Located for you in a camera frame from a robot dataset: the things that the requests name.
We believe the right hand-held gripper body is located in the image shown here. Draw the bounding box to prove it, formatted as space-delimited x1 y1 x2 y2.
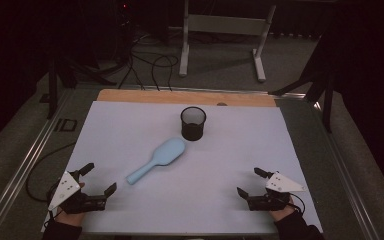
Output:
247 171 308 212

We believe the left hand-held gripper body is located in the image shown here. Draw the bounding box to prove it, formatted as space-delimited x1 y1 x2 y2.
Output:
47 171 108 215

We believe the light blue hairbrush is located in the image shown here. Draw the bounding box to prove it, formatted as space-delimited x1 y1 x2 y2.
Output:
125 137 186 186

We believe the black mesh pen holder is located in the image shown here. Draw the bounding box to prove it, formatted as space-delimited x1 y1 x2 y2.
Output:
180 106 207 142

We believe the person's right hand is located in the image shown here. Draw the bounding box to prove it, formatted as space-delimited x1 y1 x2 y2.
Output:
268 198 296 223

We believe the person's left hand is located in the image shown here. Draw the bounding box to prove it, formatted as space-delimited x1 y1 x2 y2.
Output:
56 208 86 228

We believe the white table sheet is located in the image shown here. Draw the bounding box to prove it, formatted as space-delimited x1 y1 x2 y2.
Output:
41 100 324 236

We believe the black stand with angled legs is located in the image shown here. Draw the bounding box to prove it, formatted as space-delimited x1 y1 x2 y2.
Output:
268 33 336 134
45 49 118 120

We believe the white metal stand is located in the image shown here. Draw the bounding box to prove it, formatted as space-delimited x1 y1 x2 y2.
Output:
178 0 277 83

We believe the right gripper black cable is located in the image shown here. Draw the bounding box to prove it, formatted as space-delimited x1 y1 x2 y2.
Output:
286 192 306 214

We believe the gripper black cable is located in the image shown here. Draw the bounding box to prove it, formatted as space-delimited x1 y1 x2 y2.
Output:
25 142 78 203
286 192 306 214

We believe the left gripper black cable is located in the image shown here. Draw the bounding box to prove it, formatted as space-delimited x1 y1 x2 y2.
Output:
25 142 78 203

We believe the aluminium frame rail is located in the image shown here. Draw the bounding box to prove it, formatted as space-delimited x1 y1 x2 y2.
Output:
313 99 383 240
126 84 307 100
0 88 78 240

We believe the black rectangular floor bracket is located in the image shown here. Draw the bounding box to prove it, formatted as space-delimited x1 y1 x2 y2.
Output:
53 117 79 133

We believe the black floor cable bundle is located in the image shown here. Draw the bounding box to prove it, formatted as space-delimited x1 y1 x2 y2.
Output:
117 31 148 91

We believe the black looped floor cable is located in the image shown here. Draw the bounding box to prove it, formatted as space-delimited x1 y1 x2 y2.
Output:
131 53 180 92

